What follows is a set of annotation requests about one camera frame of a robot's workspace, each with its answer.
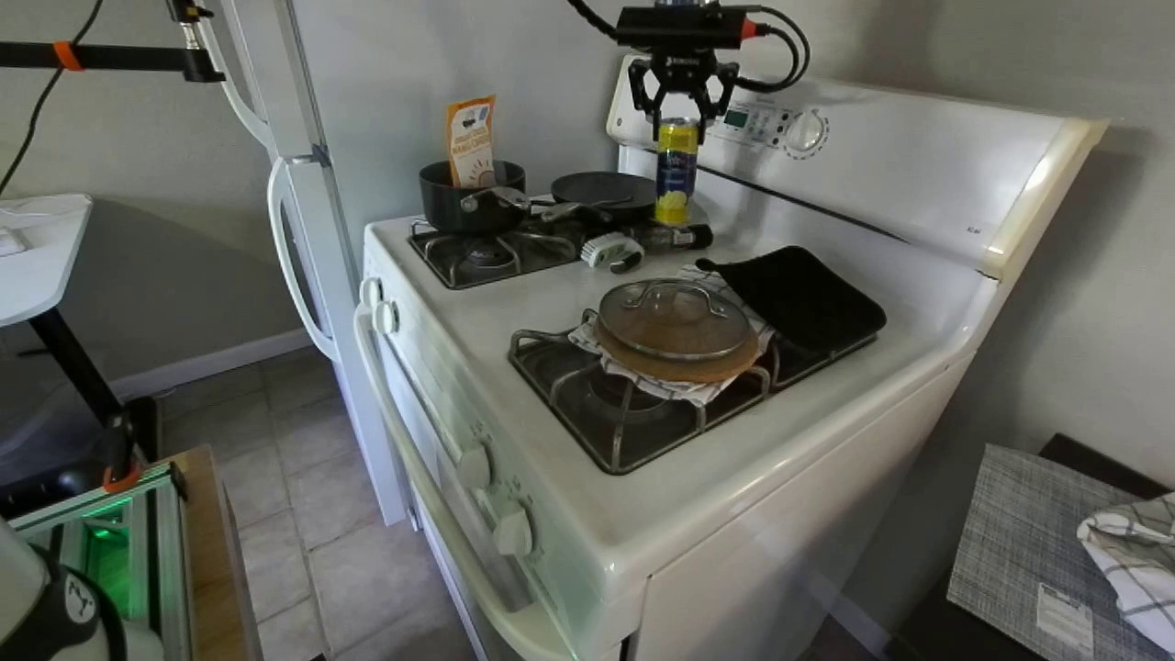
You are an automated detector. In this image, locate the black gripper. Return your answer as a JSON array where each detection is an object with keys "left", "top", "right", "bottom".
[{"left": 617, "top": 0, "right": 744, "bottom": 141}]

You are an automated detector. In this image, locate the yellow soda can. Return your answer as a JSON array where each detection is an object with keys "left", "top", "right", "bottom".
[{"left": 655, "top": 121, "right": 699, "bottom": 228}]

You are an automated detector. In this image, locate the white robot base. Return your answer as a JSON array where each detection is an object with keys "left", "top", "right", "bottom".
[{"left": 0, "top": 518, "right": 133, "bottom": 661}]

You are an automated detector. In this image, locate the dark frying pan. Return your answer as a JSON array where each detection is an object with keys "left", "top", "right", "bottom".
[{"left": 551, "top": 174, "right": 658, "bottom": 213}]

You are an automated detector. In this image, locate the orange food pouch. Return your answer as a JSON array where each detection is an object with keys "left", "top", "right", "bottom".
[{"left": 444, "top": 95, "right": 496, "bottom": 186}]

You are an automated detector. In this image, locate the glass pot lid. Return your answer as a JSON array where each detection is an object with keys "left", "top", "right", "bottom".
[{"left": 600, "top": 278, "right": 751, "bottom": 362}]

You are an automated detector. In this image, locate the black baking tray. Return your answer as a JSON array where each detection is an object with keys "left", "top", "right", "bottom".
[{"left": 699, "top": 246, "right": 887, "bottom": 352}]

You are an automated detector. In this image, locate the left black burner grate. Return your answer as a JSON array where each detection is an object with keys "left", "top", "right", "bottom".
[{"left": 403, "top": 213, "right": 717, "bottom": 295}]

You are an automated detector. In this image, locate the black burner grate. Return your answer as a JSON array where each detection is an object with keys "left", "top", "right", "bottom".
[
  {"left": 507, "top": 332, "right": 875, "bottom": 477},
  {"left": 403, "top": 213, "right": 717, "bottom": 295}
]

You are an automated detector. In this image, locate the white gas stove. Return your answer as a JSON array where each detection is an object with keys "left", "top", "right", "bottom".
[{"left": 354, "top": 79, "right": 1102, "bottom": 661}]

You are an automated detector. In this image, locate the right black burner grate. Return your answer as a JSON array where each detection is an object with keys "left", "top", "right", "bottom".
[{"left": 507, "top": 332, "right": 875, "bottom": 477}]

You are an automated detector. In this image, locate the white refrigerator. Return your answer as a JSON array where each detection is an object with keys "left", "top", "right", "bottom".
[{"left": 203, "top": 0, "right": 412, "bottom": 526}]

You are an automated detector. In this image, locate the white stove knob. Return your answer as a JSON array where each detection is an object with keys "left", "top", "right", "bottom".
[
  {"left": 454, "top": 441, "right": 492, "bottom": 488},
  {"left": 492, "top": 504, "right": 537, "bottom": 559}
]

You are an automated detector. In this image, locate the grey woven placemat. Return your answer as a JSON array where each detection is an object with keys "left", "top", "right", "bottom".
[{"left": 946, "top": 445, "right": 1171, "bottom": 661}]

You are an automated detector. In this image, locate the white side table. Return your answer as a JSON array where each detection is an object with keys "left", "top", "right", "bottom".
[{"left": 0, "top": 193, "right": 124, "bottom": 421}]

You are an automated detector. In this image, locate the wooden robot cart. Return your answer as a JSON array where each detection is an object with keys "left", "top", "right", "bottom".
[{"left": 5, "top": 459, "right": 261, "bottom": 661}]

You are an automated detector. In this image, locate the grey saucepan with handle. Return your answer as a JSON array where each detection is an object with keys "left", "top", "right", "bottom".
[{"left": 419, "top": 160, "right": 573, "bottom": 235}]

